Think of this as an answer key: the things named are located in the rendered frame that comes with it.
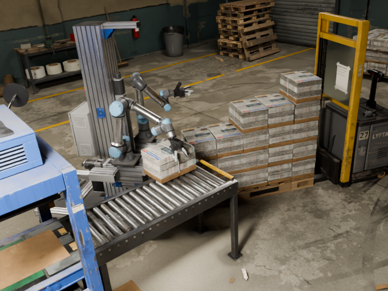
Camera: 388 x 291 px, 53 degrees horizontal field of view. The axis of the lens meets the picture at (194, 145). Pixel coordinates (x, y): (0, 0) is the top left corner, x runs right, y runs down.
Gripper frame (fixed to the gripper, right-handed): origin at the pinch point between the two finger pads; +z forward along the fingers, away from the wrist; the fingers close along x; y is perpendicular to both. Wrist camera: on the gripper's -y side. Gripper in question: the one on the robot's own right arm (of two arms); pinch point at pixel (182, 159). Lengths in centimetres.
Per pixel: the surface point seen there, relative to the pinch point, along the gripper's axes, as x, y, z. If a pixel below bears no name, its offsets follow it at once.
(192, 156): -15.9, 9.5, 2.4
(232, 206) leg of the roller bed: -26, -5, 55
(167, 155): 7.8, 7.5, -7.4
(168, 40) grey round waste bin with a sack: -432, 590, -279
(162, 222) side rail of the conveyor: 45, -17, 37
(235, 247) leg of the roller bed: -28, 16, 94
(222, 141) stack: -74, 41, 2
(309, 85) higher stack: -163, -14, -19
